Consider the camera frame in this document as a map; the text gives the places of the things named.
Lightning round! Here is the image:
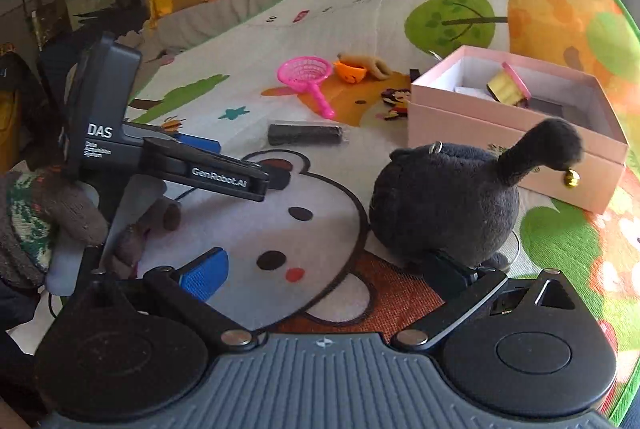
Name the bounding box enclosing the gold toy with dark cap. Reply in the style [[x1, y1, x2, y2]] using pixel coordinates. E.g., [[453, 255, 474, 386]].
[[487, 70, 532, 108]]

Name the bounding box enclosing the person's left hand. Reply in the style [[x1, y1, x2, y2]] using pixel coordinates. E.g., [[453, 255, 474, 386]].
[[0, 166, 183, 290]]

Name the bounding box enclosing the grey sofa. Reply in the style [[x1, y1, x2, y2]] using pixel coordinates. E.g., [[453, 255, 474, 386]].
[[142, 0, 301, 56]]

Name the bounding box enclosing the cartoon figure keychain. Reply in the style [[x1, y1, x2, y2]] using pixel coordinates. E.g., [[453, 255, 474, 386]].
[[381, 88, 412, 117]]

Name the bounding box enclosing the pink cardboard box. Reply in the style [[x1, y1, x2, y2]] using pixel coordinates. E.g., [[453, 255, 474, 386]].
[[407, 45, 630, 215]]

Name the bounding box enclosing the dark bar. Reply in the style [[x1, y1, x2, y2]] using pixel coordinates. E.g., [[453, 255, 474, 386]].
[[267, 122, 347, 146]]

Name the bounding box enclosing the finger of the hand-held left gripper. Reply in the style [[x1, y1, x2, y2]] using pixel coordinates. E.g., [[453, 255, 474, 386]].
[[165, 132, 222, 156], [260, 159, 293, 191]]

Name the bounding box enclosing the black plush cat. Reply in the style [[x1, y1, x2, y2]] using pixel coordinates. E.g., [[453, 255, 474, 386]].
[[369, 118, 585, 277]]

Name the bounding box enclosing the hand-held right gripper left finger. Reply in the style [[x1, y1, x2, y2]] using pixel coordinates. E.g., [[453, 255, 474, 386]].
[[55, 246, 258, 352]]

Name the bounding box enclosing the grey metal tin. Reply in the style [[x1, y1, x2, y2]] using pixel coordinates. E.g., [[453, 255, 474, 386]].
[[527, 96, 567, 120]]

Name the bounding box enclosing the pink plastic toy net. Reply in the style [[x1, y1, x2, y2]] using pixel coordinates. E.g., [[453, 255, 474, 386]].
[[277, 56, 336, 120]]

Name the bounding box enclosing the orange plastic toy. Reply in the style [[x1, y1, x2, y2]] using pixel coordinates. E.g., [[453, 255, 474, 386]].
[[332, 59, 368, 85]]

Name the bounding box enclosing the cartoon printed play mat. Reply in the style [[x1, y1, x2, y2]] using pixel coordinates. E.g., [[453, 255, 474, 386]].
[[5, 0, 640, 429]]

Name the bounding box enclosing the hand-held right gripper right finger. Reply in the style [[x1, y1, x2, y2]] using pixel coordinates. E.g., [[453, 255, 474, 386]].
[[390, 250, 583, 355]]

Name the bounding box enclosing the white battery charger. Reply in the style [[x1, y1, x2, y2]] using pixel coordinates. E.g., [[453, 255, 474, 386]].
[[454, 84, 493, 101]]

